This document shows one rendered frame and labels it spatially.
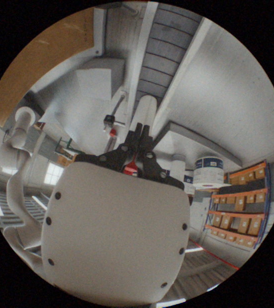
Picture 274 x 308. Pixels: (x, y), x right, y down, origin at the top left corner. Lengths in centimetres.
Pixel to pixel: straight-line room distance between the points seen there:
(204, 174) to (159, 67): 51
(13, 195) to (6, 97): 42
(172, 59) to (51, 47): 23
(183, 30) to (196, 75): 14
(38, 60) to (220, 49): 35
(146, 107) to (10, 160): 64
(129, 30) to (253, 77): 35
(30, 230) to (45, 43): 54
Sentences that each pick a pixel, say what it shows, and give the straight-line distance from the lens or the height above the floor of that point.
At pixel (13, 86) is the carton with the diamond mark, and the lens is 18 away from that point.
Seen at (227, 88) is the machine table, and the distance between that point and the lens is 36.
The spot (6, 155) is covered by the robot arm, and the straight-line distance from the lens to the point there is 63.
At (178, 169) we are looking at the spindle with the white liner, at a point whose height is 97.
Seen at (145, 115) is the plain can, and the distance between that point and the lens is 23.
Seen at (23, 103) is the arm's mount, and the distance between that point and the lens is 87.
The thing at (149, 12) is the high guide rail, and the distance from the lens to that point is 16.
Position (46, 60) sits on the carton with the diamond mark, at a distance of 21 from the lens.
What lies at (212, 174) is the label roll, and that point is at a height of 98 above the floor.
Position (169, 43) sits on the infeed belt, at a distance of 24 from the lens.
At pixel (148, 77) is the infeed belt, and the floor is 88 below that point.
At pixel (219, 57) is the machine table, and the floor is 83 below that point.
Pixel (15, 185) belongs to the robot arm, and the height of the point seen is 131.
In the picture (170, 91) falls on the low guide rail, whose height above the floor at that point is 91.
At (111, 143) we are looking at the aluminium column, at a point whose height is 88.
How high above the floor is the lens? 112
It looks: 20 degrees down
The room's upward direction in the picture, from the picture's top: 165 degrees counter-clockwise
